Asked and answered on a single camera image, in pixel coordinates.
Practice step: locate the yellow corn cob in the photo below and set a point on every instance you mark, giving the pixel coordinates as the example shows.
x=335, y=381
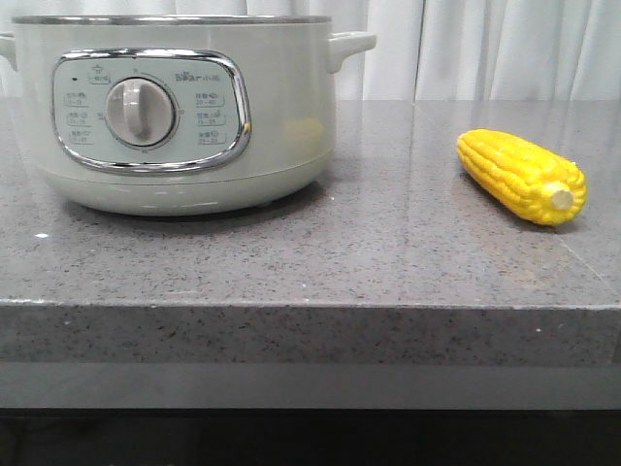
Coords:
x=533, y=182

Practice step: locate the pale green electric cooking pot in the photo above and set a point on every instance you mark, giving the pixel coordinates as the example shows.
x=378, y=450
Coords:
x=178, y=115

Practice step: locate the white curtain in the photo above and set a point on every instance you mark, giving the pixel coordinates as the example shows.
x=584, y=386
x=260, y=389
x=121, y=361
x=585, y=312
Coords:
x=433, y=50

